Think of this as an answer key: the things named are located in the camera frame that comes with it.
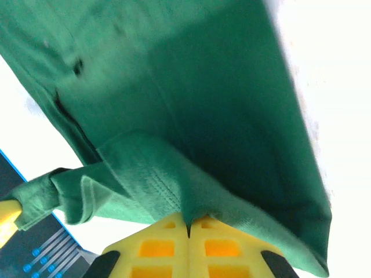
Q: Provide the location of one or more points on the dark green t-shirt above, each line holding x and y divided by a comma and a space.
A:
203, 101

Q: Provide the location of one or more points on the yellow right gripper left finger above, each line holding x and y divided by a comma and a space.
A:
179, 240

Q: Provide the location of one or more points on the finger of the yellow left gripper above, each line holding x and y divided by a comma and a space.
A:
8, 217

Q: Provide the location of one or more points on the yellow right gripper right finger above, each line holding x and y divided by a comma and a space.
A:
197, 240

